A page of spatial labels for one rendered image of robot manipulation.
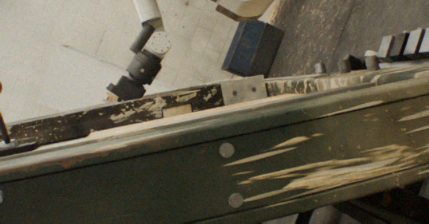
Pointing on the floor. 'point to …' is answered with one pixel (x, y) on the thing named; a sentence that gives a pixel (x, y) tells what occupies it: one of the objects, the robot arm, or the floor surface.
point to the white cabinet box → (84, 80)
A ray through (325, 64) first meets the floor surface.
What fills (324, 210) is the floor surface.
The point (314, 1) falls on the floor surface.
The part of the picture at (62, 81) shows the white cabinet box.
